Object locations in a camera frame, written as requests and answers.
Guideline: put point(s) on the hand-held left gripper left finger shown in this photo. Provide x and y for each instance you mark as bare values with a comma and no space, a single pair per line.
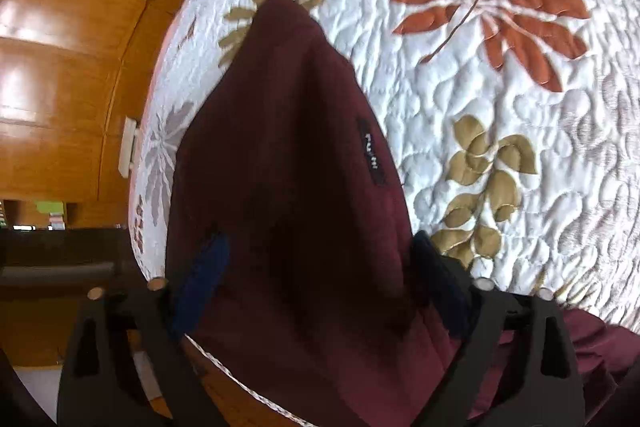
200,279

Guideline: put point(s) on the wooden wardrobe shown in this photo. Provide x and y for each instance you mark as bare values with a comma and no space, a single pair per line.
60,57

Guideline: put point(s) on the white wall switch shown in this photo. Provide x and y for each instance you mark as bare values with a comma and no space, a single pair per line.
128,147

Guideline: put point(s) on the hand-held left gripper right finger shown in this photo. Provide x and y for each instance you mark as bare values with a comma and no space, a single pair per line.
440,292

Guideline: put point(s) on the dark low table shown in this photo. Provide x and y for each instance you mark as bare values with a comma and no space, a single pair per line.
55,252

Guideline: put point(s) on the maroon pants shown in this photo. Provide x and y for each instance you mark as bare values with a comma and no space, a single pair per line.
280,157

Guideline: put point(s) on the floral quilted bedspread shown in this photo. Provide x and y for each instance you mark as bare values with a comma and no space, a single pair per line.
425,107

